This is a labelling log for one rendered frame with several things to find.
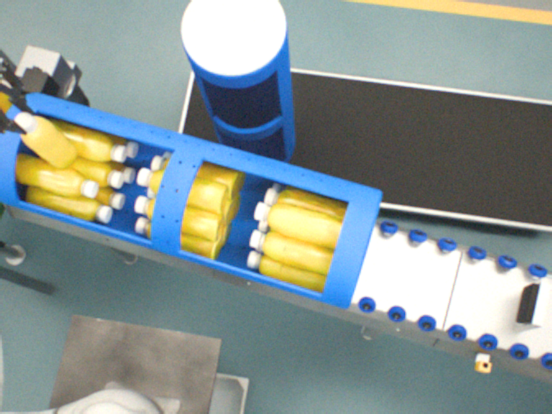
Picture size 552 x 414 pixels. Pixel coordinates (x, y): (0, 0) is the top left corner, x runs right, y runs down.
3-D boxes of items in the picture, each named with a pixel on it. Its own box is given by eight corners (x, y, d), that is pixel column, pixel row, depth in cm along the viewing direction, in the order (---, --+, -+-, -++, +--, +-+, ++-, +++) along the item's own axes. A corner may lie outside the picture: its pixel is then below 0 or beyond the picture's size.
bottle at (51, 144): (82, 145, 161) (48, 112, 143) (71, 172, 159) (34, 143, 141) (56, 138, 162) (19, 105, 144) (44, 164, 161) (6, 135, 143)
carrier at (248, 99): (210, 126, 267) (240, 189, 260) (164, 6, 182) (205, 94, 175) (276, 97, 269) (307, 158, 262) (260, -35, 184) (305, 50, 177)
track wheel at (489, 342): (500, 342, 159) (500, 336, 161) (481, 336, 160) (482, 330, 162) (494, 354, 162) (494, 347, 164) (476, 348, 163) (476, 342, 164)
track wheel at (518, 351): (532, 351, 158) (532, 345, 160) (513, 346, 159) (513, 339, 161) (525, 363, 161) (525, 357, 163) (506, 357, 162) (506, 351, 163)
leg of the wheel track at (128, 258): (135, 266, 270) (84, 232, 209) (121, 261, 270) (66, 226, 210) (140, 252, 271) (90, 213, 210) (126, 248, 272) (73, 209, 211)
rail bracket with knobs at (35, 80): (51, 117, 190) (36, 102, 180) (27, 110, 191) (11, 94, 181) (64, 85, 192) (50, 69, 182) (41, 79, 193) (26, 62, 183)
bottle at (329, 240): (338, 254, 147) (257, 229, 150) (341, 248, 154) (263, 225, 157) (347, 223, 146) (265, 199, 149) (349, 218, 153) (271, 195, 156)
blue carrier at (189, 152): (344, 318, 166) (353, 298, 138) (20, 218, 177) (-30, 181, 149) (375, 212, 174) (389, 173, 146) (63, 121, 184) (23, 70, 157)
